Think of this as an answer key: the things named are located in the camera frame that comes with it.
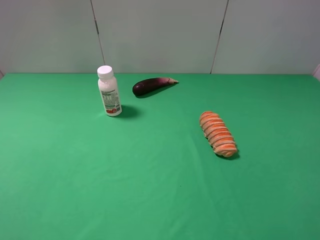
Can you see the purple eggplant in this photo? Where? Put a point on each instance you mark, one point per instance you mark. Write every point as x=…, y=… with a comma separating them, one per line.
x=149, y=85

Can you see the white plastic bottle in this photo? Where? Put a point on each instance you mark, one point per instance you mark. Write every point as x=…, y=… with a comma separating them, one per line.
x=109, y=92

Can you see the green tablecloth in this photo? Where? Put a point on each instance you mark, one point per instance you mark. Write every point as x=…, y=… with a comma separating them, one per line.
x=70, y=172

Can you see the orange spiral bread roll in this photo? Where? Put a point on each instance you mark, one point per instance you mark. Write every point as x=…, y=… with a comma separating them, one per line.
x=217, y=134

